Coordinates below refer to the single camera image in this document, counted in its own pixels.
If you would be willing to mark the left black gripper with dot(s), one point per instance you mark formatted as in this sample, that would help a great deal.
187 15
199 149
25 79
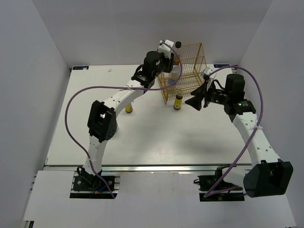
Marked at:
169 62

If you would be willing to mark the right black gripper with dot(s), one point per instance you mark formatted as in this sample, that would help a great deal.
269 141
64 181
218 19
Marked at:
199 93

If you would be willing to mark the dark sauce bottle red label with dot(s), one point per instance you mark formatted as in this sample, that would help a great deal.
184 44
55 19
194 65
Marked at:
177 49

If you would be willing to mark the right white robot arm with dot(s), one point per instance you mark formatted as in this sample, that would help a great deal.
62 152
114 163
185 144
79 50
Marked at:
269 174

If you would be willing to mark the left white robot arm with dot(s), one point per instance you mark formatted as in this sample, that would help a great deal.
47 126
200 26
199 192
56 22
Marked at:
102 121

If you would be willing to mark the right small yellow label bottle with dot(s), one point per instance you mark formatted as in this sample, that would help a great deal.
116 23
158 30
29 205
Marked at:
178 100

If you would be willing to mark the small yellow label bottle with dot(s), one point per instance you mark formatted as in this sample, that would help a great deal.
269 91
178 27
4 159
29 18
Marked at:
178 100
129 108

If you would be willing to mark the right blue table sticker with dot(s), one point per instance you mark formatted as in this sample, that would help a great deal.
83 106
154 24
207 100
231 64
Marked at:
220 65

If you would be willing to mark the blue table sticker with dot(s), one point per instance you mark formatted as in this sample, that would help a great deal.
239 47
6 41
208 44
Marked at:
220 65
80 67

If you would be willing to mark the left small yellow label bottle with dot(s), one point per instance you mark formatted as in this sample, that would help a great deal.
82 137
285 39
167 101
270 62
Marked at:
129 108

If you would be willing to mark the left blue table sticker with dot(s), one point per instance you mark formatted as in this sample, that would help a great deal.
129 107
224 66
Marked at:
80 67

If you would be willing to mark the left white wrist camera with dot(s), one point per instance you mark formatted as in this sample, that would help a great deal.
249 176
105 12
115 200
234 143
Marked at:
165 47

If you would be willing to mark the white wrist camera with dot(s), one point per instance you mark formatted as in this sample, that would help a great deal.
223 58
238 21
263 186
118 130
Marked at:
208 76
165 47

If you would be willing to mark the yellow wire basket rack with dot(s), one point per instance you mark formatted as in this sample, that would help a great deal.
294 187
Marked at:
192 65

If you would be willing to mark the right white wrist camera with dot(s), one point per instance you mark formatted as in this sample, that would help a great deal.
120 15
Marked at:
208 76

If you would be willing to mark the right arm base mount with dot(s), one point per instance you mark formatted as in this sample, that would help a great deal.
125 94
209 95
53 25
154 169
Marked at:
229 192

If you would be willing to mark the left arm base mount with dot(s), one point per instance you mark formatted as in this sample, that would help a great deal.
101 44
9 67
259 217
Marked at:
88 186

